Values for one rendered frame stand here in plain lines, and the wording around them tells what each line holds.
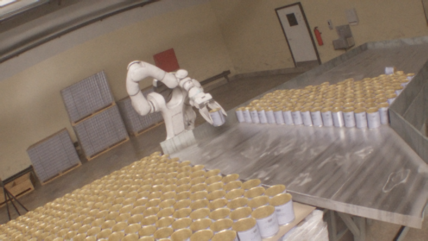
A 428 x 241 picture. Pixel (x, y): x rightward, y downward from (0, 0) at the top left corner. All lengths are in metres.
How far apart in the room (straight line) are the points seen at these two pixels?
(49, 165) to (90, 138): 1.49
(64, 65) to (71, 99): 2.04
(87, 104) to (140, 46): 3.30
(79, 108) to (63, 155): 1.32
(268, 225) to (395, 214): 0.37
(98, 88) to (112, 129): 1.18
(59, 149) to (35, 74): 2.89
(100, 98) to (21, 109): 3.11
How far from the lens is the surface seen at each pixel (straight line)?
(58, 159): 8.08
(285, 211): 0.88
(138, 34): 10.46
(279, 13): 9.44
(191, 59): 11.09
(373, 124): 1.34
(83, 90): 8.10
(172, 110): 2.05
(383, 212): 0.85
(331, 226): 1.88
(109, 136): 8.25
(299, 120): 1.62
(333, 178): 1.06
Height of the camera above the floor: 1.61
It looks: 14 degrees down
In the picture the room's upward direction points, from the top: 19 degrees counter-clockwise
